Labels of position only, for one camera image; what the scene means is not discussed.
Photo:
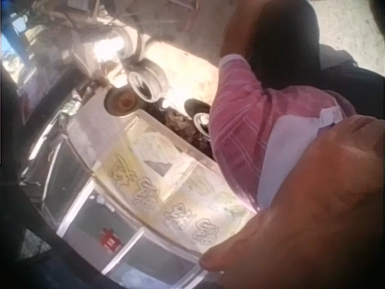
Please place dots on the black round wheel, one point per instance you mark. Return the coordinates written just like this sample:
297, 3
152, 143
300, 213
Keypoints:
195, 106

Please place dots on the red paper decoration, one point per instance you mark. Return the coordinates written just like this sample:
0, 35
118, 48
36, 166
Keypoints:
110, 240

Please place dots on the heap of dark scrap parts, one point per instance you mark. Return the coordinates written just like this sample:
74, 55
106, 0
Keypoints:
174, 120

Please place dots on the person's legs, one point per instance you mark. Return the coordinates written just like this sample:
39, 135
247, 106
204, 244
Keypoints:
285, 45

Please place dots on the shiny metal rim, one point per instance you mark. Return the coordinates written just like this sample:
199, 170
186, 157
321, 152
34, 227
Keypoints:
201, 124

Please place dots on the grey tyre on rim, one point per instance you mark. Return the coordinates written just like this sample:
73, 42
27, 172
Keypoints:
147, 81

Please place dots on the cluttered stall with blue frame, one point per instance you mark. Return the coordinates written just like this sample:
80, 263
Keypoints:
33, 60

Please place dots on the rusty round metal disc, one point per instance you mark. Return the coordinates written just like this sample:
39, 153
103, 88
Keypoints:
121, 102

